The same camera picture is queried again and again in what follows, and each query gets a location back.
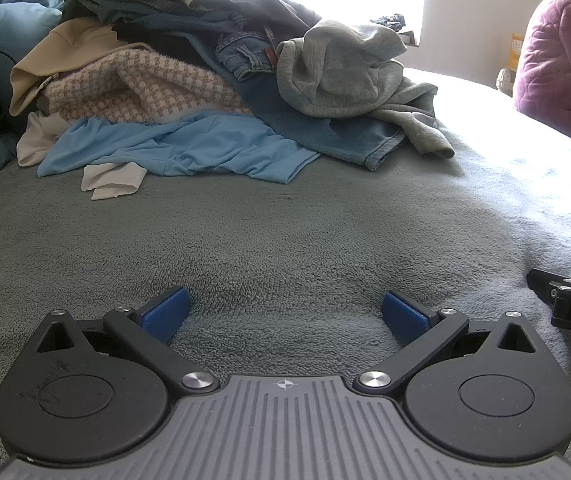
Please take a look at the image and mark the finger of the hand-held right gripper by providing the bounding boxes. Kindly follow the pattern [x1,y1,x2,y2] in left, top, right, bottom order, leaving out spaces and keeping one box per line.
[527,267,571,306]

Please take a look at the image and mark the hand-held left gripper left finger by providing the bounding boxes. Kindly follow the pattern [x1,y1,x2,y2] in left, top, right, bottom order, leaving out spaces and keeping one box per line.
[35,285,221,397]

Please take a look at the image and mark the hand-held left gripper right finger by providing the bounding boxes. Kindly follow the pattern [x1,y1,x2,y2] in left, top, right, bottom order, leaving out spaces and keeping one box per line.
[355,291,549,397]

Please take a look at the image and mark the grey bed blanket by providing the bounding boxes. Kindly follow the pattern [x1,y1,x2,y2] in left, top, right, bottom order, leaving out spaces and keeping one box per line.
[0,67,571,480]

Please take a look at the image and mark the white cloth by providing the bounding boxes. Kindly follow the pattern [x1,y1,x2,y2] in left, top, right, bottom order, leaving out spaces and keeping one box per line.
[16,110,148,202]

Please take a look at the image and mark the light blue shirt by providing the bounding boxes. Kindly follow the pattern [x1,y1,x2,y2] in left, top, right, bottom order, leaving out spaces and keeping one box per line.
[38,112,322,184]

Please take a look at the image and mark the white bag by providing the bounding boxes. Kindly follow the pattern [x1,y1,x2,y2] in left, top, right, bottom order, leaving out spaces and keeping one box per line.
[495,67,517,94]

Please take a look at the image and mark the blue jeans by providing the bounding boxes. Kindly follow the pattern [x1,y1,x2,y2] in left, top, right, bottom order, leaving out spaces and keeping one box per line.
[185,12,406,171]

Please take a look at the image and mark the yellow box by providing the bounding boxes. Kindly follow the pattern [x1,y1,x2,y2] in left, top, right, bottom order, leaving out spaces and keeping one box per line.
[508,32,524,69]

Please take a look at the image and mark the pink houndstooth sweater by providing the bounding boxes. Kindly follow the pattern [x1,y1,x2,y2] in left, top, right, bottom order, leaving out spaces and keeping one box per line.
[40,50,253,123]

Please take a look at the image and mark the black garment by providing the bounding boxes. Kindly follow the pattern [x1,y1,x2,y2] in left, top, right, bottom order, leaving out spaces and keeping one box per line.
[112,20,226,68]

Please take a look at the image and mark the beige garment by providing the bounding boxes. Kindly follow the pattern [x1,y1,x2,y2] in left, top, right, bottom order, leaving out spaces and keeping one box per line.
[9,16,146,117]

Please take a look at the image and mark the dark cloth bundle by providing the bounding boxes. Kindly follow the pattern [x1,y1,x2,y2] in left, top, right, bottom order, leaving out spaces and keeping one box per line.
[370,13,407,32]

